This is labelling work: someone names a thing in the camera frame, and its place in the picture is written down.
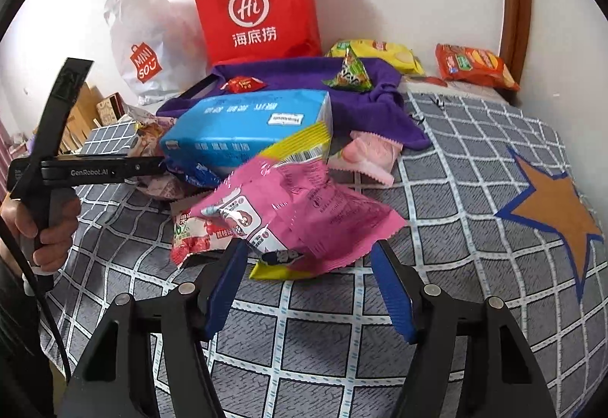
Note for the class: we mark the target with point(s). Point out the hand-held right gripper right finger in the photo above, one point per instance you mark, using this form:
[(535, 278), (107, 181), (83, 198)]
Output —
[(392, 294)]

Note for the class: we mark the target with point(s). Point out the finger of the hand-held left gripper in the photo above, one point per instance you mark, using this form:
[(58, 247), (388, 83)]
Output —
[(66, 85)]

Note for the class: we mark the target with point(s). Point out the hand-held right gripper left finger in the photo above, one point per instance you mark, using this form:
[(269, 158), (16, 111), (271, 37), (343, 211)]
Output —
[(228, 285)]

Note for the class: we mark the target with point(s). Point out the red white snack packet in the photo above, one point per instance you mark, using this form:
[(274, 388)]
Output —
[(199, 242)]

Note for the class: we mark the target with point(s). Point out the yellow snack packet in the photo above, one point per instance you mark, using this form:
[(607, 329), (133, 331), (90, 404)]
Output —
[(147, 135)]

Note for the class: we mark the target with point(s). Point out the pink panda snack packet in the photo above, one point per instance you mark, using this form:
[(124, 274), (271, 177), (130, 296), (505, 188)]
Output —
[(159, 187)]

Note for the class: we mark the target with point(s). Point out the large pink snack packet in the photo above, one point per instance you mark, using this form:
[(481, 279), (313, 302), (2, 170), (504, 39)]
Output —
[(304, 209)]

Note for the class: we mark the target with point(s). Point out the pale pink snack packet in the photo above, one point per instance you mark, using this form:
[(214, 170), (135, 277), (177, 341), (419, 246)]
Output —
[(370, 154)]

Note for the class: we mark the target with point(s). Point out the blue tissue pack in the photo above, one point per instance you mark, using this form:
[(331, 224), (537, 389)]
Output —
[(247, 123)]

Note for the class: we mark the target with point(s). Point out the purple fabric tray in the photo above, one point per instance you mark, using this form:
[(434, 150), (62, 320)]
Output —
[(294, 76)]

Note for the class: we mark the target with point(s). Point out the person's left hand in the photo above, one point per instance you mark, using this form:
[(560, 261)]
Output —
[(57, 247)]

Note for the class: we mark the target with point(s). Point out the cardboard box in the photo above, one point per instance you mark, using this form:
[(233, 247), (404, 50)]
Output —
[(83, 114)]

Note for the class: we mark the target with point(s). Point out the patterned brown box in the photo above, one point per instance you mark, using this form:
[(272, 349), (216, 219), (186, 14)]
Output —
[(111, 109)]

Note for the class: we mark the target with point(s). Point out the white plastic bag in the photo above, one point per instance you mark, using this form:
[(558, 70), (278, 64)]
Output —
[(142, 28)]

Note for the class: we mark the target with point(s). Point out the dark blue snack packet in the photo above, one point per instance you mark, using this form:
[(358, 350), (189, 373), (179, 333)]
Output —
[(197, 175)]

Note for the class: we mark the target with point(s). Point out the grey checked blanket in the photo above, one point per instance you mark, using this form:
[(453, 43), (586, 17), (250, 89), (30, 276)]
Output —
[(451, 161)]

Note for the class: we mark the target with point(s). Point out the small red snack packet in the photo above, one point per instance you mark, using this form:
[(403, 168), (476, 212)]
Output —
[(242, 84)]

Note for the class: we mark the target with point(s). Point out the white printed mat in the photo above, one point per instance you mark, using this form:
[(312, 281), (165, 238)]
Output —
[(475, 92)]

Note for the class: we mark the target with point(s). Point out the green triangular snack packet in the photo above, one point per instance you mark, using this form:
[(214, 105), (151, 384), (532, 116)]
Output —
[(349, 73)]

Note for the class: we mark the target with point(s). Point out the yellow chips bag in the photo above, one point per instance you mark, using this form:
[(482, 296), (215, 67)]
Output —
[(389, 54)]

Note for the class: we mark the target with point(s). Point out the orange chips bag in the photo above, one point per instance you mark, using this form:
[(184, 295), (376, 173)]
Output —
[(475, 64)]

